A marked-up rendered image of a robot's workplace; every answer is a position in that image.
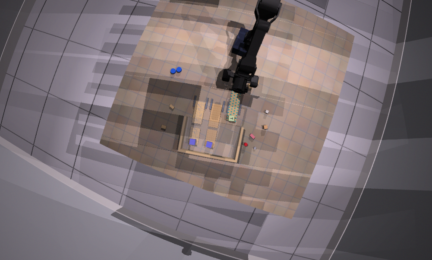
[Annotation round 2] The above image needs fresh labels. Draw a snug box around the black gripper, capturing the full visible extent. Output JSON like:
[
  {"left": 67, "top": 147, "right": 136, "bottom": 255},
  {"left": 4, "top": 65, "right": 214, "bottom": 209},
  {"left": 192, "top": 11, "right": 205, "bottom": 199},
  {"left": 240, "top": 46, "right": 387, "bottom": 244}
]
[{"left": 222, "top": 69, "right": 259, "bottom": 88}]

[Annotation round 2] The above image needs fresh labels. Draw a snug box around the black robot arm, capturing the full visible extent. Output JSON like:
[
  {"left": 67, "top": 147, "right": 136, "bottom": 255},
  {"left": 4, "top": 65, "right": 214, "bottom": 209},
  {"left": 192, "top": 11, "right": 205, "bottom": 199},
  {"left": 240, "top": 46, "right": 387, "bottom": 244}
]
[{"left": 232, "top": 0, "right": 282, "bottom": 94}]

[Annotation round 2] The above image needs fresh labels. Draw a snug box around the tan strip with teal polka dots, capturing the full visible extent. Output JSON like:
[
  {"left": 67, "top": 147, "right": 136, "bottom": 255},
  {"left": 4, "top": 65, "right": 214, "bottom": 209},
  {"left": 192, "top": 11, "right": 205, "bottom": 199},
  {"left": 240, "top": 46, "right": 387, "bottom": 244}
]
[{"left": 226, "top": 90, "right": 241, "bottom": 122}]

